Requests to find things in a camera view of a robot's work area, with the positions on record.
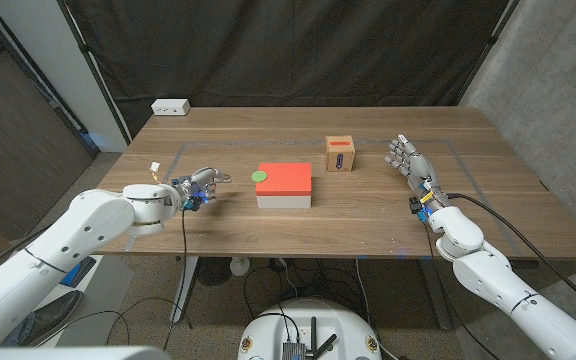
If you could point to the dark leather shoe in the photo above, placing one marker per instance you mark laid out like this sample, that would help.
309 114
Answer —
53 315

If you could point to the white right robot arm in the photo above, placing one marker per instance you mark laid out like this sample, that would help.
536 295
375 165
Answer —
493 280

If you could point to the white power strip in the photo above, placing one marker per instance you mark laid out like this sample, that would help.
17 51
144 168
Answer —
170 106

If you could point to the white floor platform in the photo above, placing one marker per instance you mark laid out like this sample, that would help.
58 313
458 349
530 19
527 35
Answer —
108 290

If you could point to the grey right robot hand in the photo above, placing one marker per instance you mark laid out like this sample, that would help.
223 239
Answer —
418 167

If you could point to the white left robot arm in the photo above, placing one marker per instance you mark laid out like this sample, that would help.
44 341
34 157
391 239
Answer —
68 235

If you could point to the black round floor fan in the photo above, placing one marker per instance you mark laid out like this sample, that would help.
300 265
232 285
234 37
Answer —
213 272

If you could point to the blue foot pedal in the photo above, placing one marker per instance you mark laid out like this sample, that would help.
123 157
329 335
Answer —
75 274

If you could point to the green round coin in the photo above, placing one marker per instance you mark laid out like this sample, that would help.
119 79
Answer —
259 176

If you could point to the white round floor object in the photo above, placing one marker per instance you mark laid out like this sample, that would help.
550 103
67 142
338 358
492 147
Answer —
240 267

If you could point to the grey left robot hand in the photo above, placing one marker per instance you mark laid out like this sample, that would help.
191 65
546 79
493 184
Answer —
200 185

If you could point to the wooden box with coloured slots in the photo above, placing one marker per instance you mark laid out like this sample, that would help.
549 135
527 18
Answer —
340 152

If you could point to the white table leg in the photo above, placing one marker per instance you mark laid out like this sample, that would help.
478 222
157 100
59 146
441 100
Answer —
183 290

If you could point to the black backdrop stand pole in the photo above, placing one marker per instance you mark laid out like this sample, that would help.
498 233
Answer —
86 50
492 39

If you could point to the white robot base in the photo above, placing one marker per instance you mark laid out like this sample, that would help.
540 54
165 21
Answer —
268 325

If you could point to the grey table leg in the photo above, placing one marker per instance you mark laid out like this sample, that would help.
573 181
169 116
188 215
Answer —
435 295

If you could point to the black backdrop curtain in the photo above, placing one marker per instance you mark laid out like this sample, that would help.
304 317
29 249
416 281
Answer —
288 50

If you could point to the red box with white base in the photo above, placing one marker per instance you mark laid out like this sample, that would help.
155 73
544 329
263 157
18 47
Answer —
285 180

